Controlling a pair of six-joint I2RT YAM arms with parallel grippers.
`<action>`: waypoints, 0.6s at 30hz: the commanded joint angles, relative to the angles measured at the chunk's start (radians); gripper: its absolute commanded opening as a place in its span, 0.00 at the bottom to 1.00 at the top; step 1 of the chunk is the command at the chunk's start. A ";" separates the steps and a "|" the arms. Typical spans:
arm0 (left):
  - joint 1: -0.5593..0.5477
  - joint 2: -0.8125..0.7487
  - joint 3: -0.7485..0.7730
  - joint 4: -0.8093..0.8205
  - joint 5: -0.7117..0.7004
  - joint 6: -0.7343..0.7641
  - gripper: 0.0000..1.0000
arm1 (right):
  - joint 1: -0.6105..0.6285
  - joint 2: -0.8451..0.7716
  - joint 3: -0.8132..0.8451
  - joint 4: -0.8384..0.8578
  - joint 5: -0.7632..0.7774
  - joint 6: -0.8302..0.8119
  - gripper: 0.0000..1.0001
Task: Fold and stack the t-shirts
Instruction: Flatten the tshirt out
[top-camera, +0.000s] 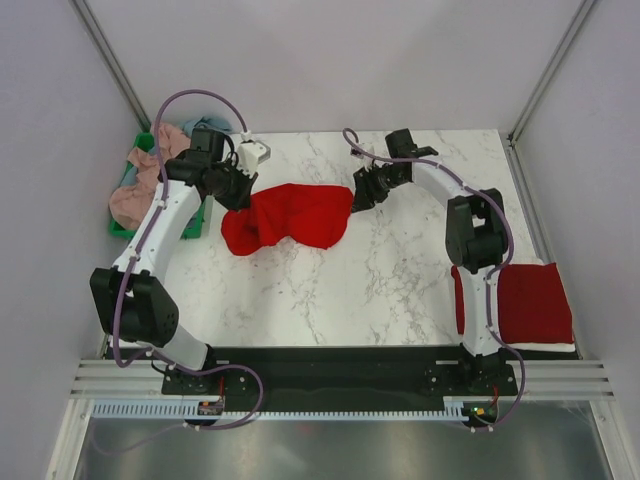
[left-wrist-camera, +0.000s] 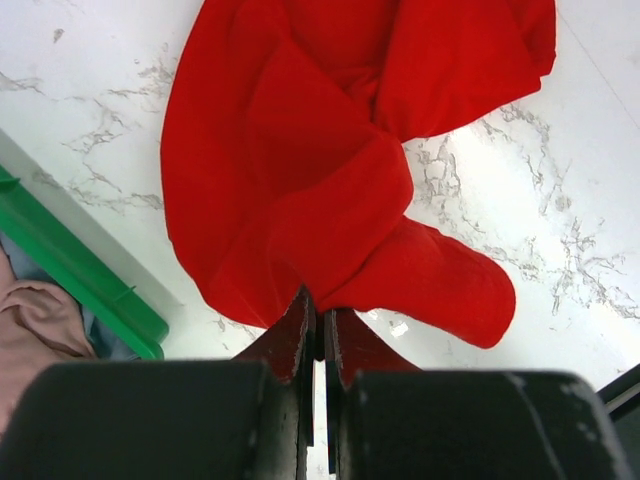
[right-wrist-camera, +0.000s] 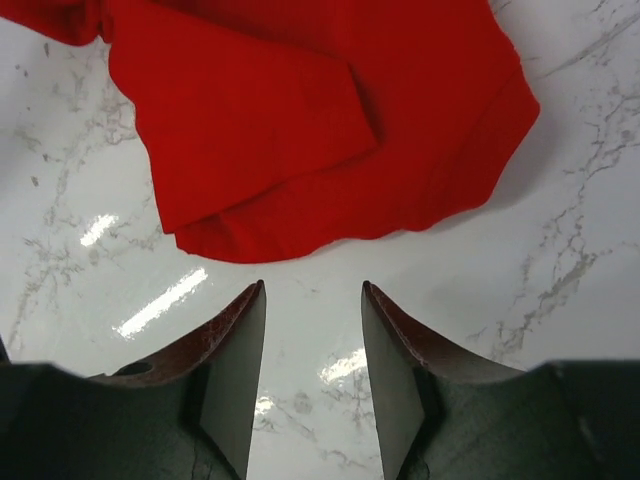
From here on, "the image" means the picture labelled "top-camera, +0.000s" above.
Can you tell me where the grey blue t shirt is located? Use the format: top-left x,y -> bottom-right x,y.
120,117 -> 231,188

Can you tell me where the aluminium frame rail front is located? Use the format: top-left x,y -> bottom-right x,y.
71,360 -> 614,400

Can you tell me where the right aluminium corner post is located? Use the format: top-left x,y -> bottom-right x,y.
505,0 -> 601,146

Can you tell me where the white slotted cable duct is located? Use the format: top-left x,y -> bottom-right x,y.
92,399 -> 468,422

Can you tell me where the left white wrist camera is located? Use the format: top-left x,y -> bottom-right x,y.
236,131 -> 271,176

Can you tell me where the bright red t shirt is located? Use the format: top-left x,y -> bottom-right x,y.
221,183 -> 354,256

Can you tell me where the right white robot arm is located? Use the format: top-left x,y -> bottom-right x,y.
342,128 -> 514,357

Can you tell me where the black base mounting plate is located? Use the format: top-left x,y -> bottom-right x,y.
162,346 -> 517,413

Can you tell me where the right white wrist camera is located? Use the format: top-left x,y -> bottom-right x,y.
350,143 -> 376,171

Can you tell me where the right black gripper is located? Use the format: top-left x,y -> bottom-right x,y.
350,163 -> 406,214

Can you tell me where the aluminium corner post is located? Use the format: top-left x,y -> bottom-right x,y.
505,0 -> 601,146
69,0 -> 151,131

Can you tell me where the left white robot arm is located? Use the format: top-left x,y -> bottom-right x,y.
90,129 -> 271,393

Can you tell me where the green plastic bin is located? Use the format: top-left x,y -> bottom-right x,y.
108,132 -> 205,240

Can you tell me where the left aluminium corner post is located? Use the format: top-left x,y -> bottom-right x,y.
69,0 -> 151,131

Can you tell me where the pink t shirt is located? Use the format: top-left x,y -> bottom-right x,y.
109,123 -> 191,231

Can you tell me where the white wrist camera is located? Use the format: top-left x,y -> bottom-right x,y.
236,131 -> 271,176
350,143 -> 376,171

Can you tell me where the folded dark red t shirt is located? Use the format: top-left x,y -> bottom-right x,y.
450,264 -> 575,356

